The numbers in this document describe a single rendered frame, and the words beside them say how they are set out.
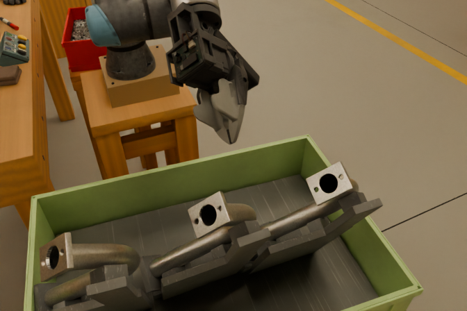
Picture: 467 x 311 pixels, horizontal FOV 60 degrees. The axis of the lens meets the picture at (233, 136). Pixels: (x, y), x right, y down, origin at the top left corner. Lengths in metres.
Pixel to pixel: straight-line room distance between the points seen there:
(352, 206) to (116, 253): 0.32
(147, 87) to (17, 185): 0.44
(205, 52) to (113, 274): 0.31
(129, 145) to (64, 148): 1.27
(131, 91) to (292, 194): 0.58
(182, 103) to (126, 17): 0.54
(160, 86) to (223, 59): 0.68
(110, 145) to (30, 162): 0.26
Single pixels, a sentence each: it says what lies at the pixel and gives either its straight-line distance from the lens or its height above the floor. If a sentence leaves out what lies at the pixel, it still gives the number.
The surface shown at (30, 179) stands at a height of 0.82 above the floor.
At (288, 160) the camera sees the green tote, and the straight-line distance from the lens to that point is 0.98.
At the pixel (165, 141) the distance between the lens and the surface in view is 1.32.
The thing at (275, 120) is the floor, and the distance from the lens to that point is 2.57.
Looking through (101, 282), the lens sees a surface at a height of 1.14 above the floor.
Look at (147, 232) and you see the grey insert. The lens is 0.92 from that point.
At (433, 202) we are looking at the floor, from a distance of 2.30.
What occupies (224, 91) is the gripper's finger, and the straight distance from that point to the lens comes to 0.57.
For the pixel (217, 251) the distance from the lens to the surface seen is 0.66.
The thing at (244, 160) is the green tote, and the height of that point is 0.93.
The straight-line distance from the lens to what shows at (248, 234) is 0.53.
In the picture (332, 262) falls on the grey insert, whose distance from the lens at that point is 0.88.
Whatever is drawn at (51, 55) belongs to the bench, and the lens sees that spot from 2.53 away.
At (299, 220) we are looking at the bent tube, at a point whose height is 1.02.
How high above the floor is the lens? 1.57
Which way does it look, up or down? 40 degrees down
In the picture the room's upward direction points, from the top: straight up
